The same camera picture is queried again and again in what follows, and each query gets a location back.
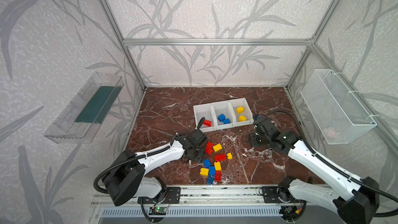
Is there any blue lego brick top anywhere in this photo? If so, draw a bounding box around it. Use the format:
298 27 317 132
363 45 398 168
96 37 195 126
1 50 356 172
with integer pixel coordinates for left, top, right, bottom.
218 114 226 122

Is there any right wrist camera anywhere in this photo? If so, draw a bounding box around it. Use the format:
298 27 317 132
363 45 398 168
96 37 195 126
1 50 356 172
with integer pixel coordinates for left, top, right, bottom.
253 115 262 121

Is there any red lego brick square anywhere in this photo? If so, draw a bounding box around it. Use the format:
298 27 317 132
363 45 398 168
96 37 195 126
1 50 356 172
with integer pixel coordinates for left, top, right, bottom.
205 147 213 155

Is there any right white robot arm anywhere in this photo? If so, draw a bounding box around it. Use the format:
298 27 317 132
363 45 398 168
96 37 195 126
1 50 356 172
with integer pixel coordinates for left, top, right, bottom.
250 115 398 224

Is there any red eight-stud lego brick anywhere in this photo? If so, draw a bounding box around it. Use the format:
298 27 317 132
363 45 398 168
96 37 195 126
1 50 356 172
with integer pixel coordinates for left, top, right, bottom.
214 154 227 162

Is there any white wire mesh basket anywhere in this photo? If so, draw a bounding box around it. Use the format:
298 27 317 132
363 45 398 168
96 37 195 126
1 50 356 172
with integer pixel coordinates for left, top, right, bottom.
301 69 377 145

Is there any red lego brick long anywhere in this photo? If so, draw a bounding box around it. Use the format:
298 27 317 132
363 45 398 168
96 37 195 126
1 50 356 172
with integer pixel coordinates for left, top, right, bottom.
203 119 212 127

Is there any blue lego brick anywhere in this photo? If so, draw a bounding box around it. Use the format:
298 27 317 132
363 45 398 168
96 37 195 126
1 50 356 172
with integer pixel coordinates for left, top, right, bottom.
223 118 231 124
203 159 211 169
208 166 216 177
206 176 215 185
218 114 226 122

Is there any white bin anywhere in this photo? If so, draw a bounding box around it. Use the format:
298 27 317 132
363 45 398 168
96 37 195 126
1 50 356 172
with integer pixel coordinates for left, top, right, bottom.
229 98 254 127
193 104 216 133
211 101 233 130

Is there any red lego brick bottom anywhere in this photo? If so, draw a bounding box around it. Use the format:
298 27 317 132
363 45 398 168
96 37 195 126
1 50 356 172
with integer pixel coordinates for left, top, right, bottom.
214 171 221 181

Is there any left white bin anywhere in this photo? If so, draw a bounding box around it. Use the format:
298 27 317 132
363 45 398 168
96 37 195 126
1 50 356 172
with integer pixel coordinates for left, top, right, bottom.
193 104 216 133

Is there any middle white bin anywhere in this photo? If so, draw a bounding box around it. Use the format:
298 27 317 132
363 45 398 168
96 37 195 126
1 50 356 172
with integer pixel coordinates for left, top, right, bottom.
211 101 233 130

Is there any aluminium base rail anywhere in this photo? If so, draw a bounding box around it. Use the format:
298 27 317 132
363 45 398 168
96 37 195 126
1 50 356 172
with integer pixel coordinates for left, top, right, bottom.
90 184 352 207

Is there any blue lego brick bottom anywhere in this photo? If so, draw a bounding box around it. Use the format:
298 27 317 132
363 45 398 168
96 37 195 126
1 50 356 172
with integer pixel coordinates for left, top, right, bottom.
206 176 215 185

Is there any green circuit board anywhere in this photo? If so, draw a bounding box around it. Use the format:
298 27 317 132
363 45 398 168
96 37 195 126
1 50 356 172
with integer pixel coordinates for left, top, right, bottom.
147 206 169 216

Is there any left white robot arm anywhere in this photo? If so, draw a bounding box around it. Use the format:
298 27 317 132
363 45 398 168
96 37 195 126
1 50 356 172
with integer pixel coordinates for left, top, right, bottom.
93 129 208 206

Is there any right white bin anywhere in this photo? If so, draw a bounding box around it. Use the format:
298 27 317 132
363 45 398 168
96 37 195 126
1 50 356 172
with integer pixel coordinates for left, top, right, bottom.
229 98 254 127

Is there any clear plastic wall tray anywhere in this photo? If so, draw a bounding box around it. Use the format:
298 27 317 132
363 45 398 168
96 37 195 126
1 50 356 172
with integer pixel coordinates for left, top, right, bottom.
44 72 124 144

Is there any red lego brick small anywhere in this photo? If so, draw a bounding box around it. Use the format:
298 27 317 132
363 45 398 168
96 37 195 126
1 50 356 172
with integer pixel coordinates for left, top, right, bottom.
206 141 214 148

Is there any yellow six-stud lego brick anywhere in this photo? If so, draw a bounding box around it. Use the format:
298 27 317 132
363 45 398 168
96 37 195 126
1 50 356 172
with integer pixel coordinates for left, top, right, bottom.
212 144 223 152

